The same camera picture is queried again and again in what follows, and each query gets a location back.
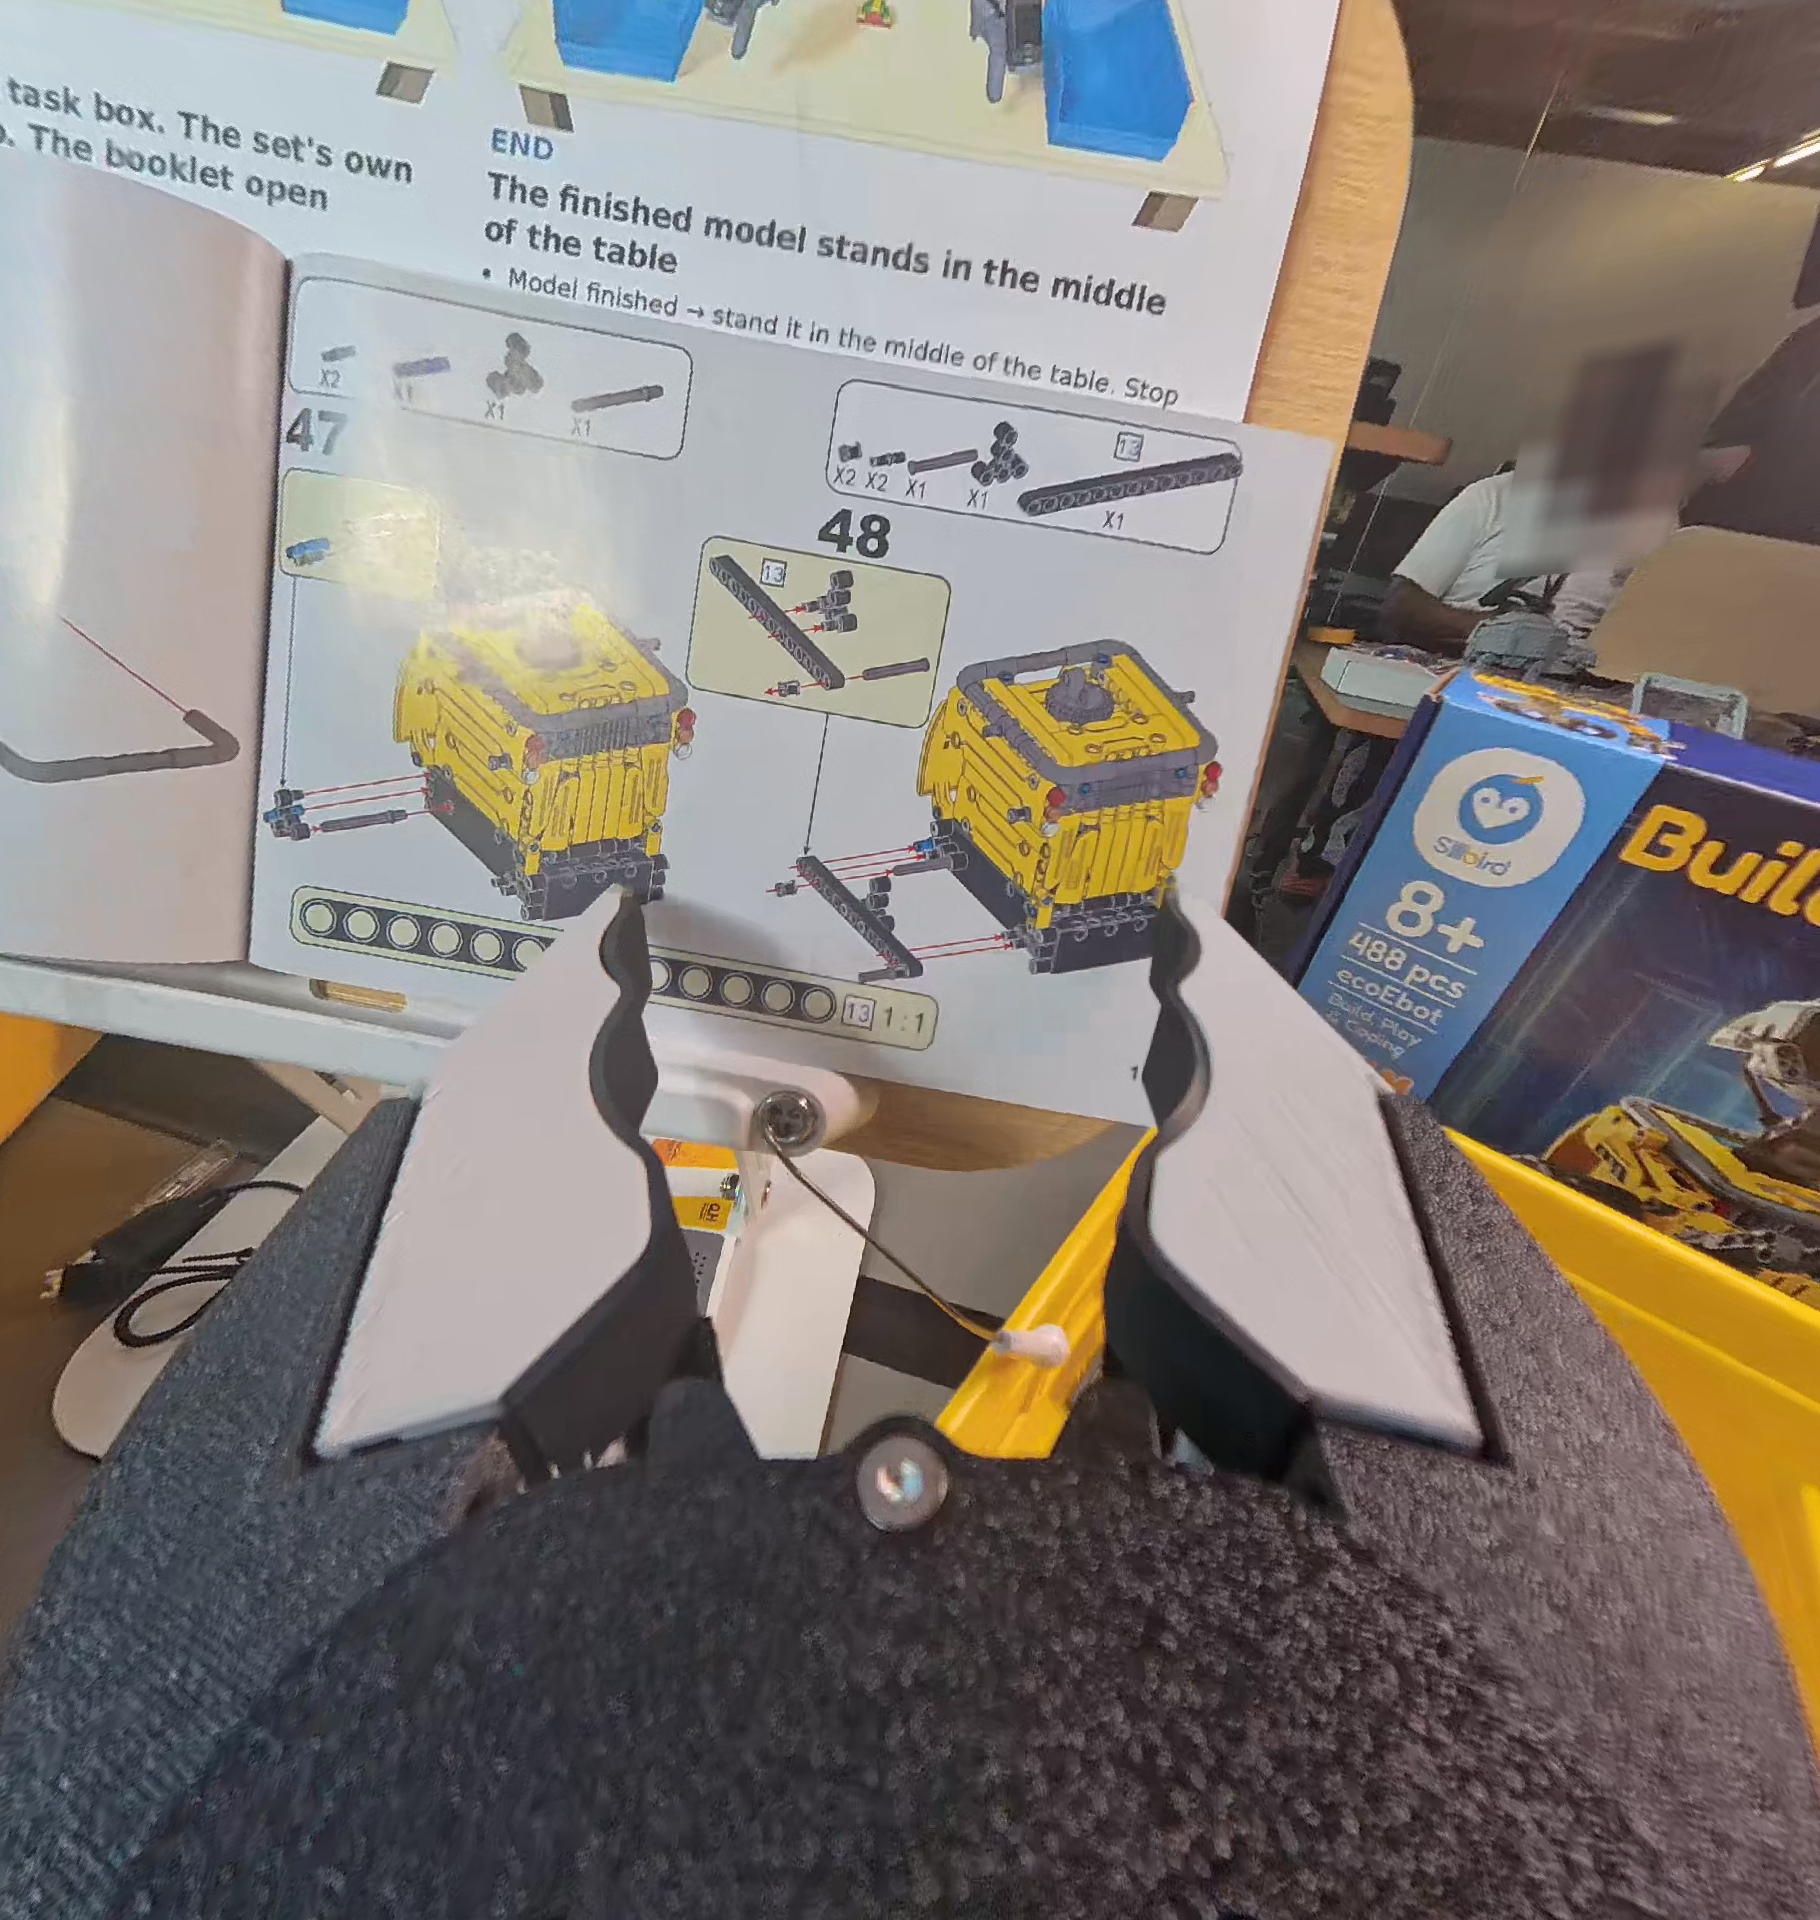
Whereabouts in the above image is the white page holder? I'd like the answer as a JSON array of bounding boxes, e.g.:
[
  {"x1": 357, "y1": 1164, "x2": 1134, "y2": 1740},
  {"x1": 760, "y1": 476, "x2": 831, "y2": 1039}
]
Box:
[{"x1": 0, "y1": 943, "x2": 882, "y2": 1153}]

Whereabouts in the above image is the yellow bin with many pieces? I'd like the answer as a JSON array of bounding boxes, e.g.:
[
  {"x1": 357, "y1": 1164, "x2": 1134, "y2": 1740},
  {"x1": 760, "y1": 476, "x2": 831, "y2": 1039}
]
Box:
[{"x1": 931, "y1": 1116, "x2": 1820, "y2": 1920}]

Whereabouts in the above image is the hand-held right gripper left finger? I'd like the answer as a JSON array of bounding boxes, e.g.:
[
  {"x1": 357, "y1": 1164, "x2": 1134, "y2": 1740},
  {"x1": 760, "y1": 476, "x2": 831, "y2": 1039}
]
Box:
[{"x1": 309, "y1": 883, "x2": 724, "y2": 1479}]

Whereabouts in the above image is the printed task sheet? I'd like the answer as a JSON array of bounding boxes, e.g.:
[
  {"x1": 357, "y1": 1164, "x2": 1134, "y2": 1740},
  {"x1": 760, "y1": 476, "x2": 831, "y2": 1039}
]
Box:
[{"x1": 0, "y1": 0, "x2": 1343, "y2": 426}]

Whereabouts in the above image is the black cable with plug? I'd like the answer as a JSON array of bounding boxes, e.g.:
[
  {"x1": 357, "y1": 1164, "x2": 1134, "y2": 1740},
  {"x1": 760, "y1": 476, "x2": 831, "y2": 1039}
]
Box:
[{"x1": 39, "y1": 1175, "x2": 304, "y2": 1351}]

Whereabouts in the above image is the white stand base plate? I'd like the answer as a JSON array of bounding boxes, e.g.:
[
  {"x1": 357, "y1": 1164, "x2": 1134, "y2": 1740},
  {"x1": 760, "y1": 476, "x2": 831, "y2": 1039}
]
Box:
[{"x1": 52, "y1": 1109, "x2": 874, "y2": 1464}]

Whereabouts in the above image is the cord with white bead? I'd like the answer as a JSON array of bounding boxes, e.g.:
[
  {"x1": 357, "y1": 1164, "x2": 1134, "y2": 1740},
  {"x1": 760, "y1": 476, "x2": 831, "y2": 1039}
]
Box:
[{"x1": 760, "y1": 1102, "x2": 1070, "y2": 1360}]

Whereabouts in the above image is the blue robot kit box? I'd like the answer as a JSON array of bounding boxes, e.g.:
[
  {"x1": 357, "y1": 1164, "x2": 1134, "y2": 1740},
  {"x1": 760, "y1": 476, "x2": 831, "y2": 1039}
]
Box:
[{"x1": 1283, "y1": 666, "x2": 1820, "y2": 1338}]

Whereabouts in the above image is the grey lego model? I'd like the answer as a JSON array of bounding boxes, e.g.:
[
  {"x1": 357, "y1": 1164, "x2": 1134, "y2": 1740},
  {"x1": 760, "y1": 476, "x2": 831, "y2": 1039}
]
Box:
[{"x1": 1456, "y1": 606, "x2": 1588, "y2": 671}]

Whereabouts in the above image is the open instruction booklet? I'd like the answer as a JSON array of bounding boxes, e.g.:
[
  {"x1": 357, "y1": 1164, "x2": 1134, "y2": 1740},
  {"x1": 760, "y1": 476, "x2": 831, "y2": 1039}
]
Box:
[{"x1": 0, "y1": 150, "x2": 1340, "y2": 1124}]

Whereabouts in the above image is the yellow grey sticker sheet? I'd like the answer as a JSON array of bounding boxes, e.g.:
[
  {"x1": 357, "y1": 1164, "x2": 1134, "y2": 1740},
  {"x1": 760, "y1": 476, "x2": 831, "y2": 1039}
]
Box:
[{"x1": 653, "y1": 1140, "x2": 740, "y2": 1235}]

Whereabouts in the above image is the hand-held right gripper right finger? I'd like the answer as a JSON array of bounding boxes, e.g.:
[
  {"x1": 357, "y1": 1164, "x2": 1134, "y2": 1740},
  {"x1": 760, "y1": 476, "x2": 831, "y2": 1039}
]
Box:
[{"x1": 1103, "y1": 887, "x2": 1490, "y2": 1510}]

